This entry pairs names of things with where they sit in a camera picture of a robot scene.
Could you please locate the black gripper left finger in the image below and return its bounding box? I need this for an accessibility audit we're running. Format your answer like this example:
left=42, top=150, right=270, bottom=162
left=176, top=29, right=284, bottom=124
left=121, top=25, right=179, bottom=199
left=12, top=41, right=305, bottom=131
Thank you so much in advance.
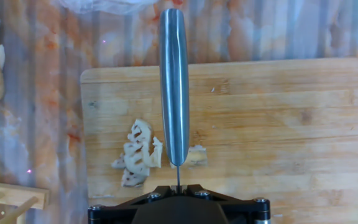
left=87, top=185, right=180, bottom=224

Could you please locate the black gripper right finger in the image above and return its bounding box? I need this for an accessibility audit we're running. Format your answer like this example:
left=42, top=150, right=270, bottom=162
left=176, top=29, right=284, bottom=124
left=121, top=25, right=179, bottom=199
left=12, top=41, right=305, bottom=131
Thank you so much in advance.
left=178, top=184, right=272, bottom=224

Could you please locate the small lotus slice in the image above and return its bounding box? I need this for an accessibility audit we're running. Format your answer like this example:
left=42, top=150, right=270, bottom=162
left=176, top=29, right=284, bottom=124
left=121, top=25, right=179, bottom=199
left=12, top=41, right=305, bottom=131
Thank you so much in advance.
left=111, top=153, right=127, bottom=170
left=124, top=157, right=151, bottom=177

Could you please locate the lotus root piece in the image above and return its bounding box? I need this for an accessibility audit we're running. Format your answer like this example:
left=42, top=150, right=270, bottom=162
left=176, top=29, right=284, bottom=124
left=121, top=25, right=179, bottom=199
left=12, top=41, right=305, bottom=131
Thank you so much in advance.
left=170, top=144, right=208, bottom=169

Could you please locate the steel cleaver knife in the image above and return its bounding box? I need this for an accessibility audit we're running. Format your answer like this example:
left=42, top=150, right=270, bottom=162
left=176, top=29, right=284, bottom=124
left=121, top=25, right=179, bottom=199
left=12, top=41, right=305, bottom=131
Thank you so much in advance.
left=158, top=7, right=190, bottom=194

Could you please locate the bamboo cutting board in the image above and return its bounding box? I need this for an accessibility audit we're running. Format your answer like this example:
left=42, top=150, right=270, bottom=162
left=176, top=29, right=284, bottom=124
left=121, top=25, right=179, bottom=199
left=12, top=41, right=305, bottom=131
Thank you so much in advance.
left=80, top=57, right=358, bottom=224

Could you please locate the wooden peg rack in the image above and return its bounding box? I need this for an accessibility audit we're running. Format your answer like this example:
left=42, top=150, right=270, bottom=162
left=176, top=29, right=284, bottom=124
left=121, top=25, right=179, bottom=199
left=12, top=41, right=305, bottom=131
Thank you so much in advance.
left=0, top=179, right=50, bottom=224

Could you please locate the marble pattern plastic sheet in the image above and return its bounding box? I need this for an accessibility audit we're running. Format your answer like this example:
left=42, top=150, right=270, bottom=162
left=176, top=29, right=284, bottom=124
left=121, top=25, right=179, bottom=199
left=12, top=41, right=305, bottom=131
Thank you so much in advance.
left=0, top=0, right=358, bottom=224

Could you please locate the clear plastic bag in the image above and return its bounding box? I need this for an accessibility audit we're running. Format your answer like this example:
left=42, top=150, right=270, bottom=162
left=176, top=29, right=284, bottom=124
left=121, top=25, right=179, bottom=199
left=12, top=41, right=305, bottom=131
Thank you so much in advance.
left=58, top=0, right=162, bottom=15

